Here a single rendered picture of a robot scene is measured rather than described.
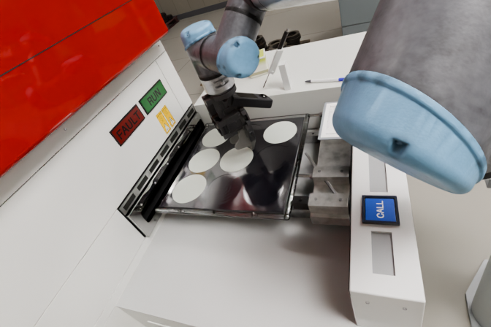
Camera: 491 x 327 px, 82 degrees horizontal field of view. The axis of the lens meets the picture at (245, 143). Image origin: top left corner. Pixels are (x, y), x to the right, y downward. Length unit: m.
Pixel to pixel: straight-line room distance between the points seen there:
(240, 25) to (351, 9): 2.30
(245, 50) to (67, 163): 0.43
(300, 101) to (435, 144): 0.70
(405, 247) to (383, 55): 0.35
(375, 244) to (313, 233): 0.21
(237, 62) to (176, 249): 0.51
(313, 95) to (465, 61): 0.68
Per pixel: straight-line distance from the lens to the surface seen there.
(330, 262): 0.66
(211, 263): 0.73
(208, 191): 0.76
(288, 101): 0.90
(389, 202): 0.55
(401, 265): 0.50
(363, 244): 0.51
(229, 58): 0.52
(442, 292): 1.55
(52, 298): 0.72
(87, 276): 0.75
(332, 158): 0.75
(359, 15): 2.83
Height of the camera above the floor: 1.40
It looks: 36 degrees down
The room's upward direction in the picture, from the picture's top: 23 degrees counter-clockwise
